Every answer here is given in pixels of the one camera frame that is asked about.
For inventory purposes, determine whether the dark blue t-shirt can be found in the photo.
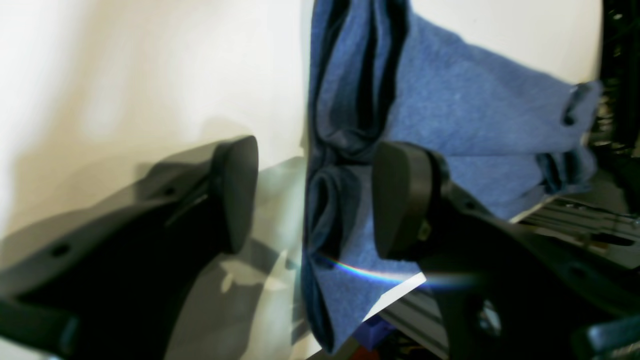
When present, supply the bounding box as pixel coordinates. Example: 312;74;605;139
300;0;603;355

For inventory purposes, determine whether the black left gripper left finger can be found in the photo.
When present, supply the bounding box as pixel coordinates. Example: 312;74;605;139
1;136;259;360

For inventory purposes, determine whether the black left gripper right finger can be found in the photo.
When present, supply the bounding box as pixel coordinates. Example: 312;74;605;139
372;142;640;360

